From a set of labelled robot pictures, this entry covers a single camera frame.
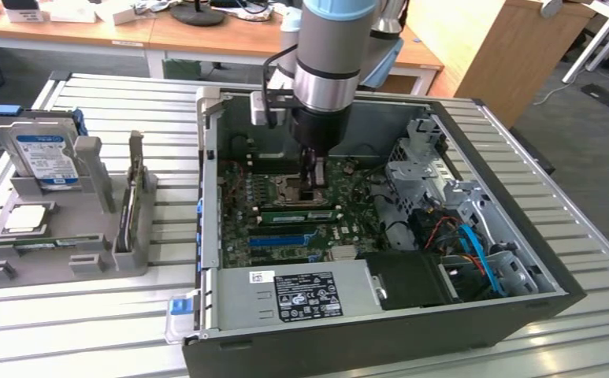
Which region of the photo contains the red thin wire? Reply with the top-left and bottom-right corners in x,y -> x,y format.
222,160 -> 250,189

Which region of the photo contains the white cardboard box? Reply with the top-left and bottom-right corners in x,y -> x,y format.
3,0 -> 51,24

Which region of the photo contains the black RAM slot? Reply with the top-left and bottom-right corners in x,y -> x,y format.
258,223 -> 338,236

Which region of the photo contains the grey power supply unit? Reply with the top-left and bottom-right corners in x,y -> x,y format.
213,264 -> 385,331

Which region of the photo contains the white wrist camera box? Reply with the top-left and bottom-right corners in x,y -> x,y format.
249,91 -> 285,127

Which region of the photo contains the grey card retainer latch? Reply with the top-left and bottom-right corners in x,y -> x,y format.
195,86 -> 234,124

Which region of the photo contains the wooden office desk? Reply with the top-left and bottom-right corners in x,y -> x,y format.
0,7 -> 445,86

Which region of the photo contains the black camera cable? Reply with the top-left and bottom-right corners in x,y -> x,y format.
261,43 -> 299,130

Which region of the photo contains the CPU socket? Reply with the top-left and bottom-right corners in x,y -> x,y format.
271,172 -> 333,206

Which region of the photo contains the hard disk blue label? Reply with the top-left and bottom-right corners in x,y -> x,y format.
0,120 -> 83,192

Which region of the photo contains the black monitor base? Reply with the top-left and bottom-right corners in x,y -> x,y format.
170,0 -> 227,28

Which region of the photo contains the clear panel blue tab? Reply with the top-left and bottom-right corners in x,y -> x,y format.
163,290 -> 201,347

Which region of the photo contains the silver metal disk bay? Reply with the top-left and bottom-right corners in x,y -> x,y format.
383,116 -> 498,241

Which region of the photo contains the blue SATA wire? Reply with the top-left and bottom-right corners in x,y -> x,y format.
460,222 -> 508,302

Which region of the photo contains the green motherboard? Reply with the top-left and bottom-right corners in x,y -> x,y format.
215,155 -> 393,270

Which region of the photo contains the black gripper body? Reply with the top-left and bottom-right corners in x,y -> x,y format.
290,102 -> 355,158

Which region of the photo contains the grey parts rack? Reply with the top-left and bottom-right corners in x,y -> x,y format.
0,133 -> 161,293

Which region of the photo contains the green RAM stick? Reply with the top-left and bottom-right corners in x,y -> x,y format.
0,235 -> 102,250
258,209 -> 338,224

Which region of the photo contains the white frame desk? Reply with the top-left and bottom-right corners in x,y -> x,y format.
561,0 -> 609,84

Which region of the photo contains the black floor box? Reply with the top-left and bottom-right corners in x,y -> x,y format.
578,82 -> 609,108

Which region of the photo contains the orange wire bundle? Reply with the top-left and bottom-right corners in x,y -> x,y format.
422,218 -> 488,272

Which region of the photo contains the wooden cabinet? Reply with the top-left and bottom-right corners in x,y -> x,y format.
407,0 -> 597,129

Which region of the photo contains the black open PC case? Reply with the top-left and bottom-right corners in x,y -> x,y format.
179,86 -> 588,378

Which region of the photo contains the graphics card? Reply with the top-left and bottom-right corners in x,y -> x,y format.
116,130 -> 146,253

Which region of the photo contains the silver CPU chip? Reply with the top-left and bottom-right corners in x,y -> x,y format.
2,203 -> 58,236

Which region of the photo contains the blue disk caddy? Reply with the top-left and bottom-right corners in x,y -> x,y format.
0,101 -> 88,139

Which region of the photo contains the blue expansion slot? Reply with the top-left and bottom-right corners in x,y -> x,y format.
247,235 -> 306,248

